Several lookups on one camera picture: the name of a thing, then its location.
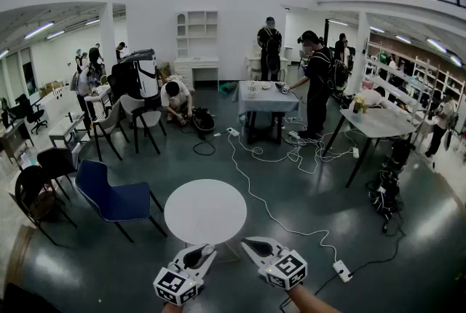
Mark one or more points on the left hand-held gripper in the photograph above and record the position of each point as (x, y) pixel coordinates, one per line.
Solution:
(174, 286)

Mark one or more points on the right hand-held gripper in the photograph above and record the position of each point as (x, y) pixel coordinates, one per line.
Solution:
(287, 269)

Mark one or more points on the person's left forearm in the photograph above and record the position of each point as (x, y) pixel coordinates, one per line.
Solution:
(182, 308)

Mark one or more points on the person's right forearm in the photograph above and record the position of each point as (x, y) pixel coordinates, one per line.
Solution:
(309, 302)

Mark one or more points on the white round table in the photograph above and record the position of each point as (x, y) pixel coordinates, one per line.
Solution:
(205, 211)

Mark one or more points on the white power strip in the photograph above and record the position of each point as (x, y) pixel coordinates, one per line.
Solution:
(342, 270)
(294, 134)
(355, 152)
(233, 131)

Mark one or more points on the blue chair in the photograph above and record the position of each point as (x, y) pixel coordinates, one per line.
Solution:
(120, 200)

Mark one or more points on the open black bag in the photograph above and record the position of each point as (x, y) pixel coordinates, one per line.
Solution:
(203, 122)

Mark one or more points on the grey tablecloth table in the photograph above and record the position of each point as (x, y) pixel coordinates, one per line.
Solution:
(267, 102)

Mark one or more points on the beige chair with black legs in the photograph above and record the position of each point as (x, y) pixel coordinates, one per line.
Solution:
(147, 116)
(109, 120)

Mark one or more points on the cluster of small jars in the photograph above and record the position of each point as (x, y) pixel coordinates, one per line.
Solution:
(252, 90)

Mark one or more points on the white plate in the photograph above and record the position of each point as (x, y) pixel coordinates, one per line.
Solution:
(266, 86)

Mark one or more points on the green rolled mat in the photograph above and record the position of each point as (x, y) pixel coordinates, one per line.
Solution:
(227, 87)

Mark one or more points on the flower vase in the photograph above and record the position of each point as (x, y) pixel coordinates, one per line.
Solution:
(358, 111)

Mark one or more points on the black bag with logo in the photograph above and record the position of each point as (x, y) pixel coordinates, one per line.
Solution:
(25, 300)

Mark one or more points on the marble table with black legs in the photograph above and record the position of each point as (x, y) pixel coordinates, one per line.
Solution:
(378, 122)

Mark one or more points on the white low table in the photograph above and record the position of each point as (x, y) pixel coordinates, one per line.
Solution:
(67, 126)

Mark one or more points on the white dresser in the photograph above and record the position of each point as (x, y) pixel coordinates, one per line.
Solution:
(253, 66)

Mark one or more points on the white desk with hutch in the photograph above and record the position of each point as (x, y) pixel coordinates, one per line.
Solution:
(196, 66)

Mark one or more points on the black office chair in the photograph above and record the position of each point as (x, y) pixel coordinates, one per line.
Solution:
(31, 115)

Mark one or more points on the cardboard boxes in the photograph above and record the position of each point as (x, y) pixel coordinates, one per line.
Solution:
(51, 87)

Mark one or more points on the white shelving unit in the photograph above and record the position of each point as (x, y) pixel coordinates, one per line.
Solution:
(418, 86)

